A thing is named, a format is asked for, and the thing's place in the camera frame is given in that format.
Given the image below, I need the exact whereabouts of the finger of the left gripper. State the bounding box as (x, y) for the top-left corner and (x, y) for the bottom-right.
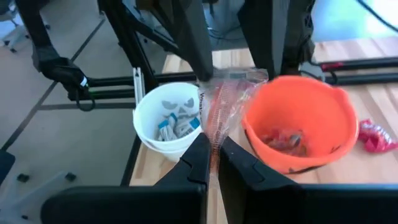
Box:
(238, 0), (292, 81)
(155, 0), (215, 82)

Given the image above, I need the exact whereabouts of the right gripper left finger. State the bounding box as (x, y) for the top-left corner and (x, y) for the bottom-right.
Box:
(39, 133), (213, 224)

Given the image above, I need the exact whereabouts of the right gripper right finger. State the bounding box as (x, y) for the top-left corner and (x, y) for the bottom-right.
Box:
(218, 136), (398, 224)

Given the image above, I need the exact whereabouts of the pink candy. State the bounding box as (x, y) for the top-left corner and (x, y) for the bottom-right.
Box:
(198, 67), (270, 175)

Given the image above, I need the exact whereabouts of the red candy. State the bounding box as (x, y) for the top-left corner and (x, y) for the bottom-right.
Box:
(261, 129), (290, 152)

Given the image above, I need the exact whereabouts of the red Skittles candy pack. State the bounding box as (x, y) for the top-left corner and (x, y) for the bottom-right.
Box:
(357, 119), (398, 154)

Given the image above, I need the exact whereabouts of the orange pumpkin face bucket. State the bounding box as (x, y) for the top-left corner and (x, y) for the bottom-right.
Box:
(241, 74), (360, 175)

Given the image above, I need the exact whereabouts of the white plastic bucket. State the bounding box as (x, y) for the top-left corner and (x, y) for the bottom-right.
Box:
(132, 82), (215, 162)

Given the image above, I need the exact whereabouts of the black corrugated cable conduit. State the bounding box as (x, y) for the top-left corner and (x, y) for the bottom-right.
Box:
(15, 0), (96, 112)

